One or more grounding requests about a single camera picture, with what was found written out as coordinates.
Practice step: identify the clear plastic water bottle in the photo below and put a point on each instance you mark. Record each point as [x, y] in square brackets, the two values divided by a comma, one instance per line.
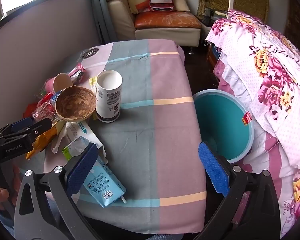
[43, 111]

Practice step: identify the white tissue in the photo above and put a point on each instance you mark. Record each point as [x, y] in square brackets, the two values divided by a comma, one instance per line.
[58, 140]

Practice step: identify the pink paper cup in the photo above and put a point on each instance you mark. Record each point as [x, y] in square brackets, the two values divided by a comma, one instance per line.
[61, 81]

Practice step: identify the orange seat cushion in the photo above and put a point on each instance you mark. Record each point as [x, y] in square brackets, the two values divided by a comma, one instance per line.
[165, 20]

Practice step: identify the blue white milk carton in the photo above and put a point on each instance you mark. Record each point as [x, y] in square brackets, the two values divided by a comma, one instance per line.
[100, 180]

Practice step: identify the teal plastic bin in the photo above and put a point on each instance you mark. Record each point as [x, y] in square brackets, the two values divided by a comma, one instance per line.
[222, 120]

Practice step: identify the cream leather sofa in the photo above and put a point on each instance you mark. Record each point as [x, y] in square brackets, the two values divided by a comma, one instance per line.
[162, 33]

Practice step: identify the white paper packet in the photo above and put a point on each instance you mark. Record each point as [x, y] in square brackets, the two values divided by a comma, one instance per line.
[82, 131]

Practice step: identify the red soda can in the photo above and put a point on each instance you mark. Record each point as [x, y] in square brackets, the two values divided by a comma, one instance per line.
[46, 99]

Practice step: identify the pink floral bedsheet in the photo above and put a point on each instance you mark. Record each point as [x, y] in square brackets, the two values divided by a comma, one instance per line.
[265, 67]

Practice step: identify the pink snack wrapper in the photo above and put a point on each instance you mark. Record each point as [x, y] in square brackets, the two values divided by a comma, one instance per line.
[77, 73]

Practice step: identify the blue grey curtain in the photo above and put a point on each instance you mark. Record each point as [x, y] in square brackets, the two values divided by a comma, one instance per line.
[100, 5]

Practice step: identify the beige pillow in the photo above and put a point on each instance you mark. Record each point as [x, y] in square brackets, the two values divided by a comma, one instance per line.
[180, 1]

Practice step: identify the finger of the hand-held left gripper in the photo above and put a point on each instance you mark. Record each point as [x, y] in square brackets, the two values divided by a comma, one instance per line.
[22, 124]
[40, 127]

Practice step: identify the yellow orange snack bag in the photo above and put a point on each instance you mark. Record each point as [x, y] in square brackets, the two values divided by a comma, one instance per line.
[41, 140]

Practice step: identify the grey partition board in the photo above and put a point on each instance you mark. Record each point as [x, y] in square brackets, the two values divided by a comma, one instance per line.
[40, 35]

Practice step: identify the white cylindrical cup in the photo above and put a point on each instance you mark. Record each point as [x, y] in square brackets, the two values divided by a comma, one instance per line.
[108, 97]

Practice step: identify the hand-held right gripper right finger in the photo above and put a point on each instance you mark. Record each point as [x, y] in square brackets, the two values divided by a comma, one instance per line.
[212, 170]

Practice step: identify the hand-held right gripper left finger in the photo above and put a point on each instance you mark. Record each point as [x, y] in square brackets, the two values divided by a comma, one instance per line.
[82, 165]

